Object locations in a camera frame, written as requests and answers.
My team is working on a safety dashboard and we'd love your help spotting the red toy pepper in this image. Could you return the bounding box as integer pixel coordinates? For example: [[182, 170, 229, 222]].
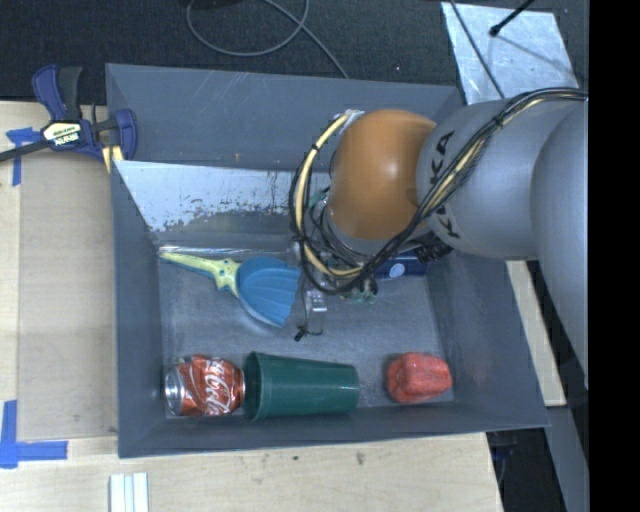
[[384, 351, 454, 406]]

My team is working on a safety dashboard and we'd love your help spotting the pale grey metal gripper finger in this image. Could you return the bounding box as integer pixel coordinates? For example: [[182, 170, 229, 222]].
[[304, 290, 330, 336]]

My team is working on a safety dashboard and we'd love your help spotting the blue box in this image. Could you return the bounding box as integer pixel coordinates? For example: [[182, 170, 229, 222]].
[[373, 254, 431, 280]]

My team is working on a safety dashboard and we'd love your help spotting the crushed red soda can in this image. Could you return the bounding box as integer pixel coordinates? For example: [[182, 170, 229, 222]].
[[163, 353, 247, 418]]

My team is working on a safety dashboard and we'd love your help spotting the grey metal bin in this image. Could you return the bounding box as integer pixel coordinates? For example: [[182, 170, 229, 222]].
[[104, 62, 552, 459]]

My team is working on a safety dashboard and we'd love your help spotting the dark green plastic cup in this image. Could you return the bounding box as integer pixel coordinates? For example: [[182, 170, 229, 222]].
[[241, 350, 362, 422]]

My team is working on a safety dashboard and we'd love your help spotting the blue and yellow toy scoop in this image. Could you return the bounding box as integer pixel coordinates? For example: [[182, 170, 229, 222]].
[[158, 249, 304, 329]]

